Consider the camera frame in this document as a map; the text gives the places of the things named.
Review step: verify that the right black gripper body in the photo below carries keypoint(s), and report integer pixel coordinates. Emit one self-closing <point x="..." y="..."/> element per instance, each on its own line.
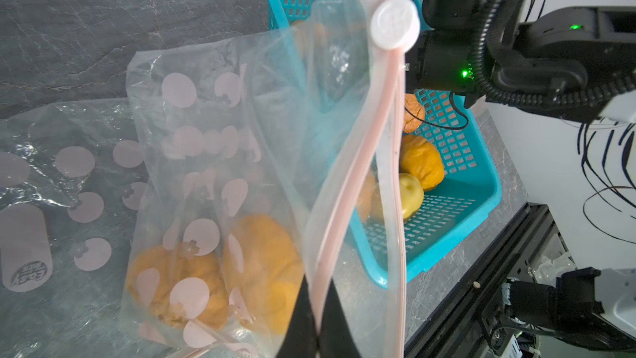
<point x="440" y="59"/>

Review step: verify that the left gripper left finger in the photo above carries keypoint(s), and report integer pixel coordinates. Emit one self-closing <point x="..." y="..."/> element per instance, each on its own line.
<point x="300" y="340"/>

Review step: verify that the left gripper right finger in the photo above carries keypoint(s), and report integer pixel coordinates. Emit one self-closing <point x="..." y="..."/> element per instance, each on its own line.
<point x="334" y="339"/>

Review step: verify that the clear zipper bag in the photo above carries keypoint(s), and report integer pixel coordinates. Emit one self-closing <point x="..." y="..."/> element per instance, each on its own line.
<point x="284" y="123"/>
<point x="72" y="177"/>

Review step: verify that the teal plastic basket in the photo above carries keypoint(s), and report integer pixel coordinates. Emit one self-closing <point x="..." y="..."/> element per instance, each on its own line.
<point x="446" y="150"/>

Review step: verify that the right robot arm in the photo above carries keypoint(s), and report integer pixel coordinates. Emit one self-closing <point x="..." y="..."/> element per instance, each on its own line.
<point x="570" y="64"/>

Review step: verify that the potato centre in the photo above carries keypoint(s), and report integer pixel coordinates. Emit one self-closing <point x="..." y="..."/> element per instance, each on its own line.
<point x="263" y="274"/>

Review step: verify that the potato right middle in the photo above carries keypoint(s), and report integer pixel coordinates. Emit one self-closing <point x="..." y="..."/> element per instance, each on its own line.
<point x="414" y="114"/>

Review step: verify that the potato bottom left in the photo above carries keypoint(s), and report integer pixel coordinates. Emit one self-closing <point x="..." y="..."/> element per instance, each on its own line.
<point x="365" y="200"/>

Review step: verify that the green yellowish potato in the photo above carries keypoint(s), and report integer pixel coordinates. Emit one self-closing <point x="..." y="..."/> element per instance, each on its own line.
<point x="411" y="194"/>

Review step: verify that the potato large middle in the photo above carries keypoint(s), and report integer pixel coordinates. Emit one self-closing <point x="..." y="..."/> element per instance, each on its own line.
<point x="420" y="158"/>

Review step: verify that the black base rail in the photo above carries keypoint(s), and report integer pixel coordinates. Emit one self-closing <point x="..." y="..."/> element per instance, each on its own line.
<point x="461" y="325"/>

